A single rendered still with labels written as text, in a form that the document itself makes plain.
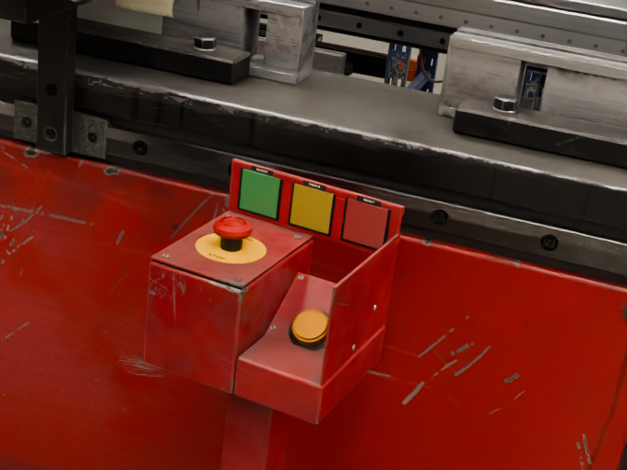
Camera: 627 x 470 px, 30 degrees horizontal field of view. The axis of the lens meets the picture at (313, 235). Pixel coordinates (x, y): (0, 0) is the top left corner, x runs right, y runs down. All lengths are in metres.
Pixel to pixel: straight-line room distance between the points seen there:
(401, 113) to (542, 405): 0.37
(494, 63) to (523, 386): 0.37
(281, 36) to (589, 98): 0.37
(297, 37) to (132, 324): 0.41
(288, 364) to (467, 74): 0.42
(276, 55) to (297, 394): 0.47
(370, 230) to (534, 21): 0.50
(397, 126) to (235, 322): 0.32
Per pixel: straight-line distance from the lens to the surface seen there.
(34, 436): 1.65
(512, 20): 1.61
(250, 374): 1.14
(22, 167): 1.48
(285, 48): 1.41
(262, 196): 1.25
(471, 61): 1.36
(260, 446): 1.25
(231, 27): 1.43
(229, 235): 1.16
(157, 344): 1.19
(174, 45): 1.43
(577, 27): 1.60
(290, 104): 1.34
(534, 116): 1.33
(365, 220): 1.20
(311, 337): 1.16
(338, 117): 1.32
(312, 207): 1.22
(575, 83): 1.35
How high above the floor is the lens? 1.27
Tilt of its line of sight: 23 degrees down
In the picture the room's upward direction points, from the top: 7 degrees clockwise
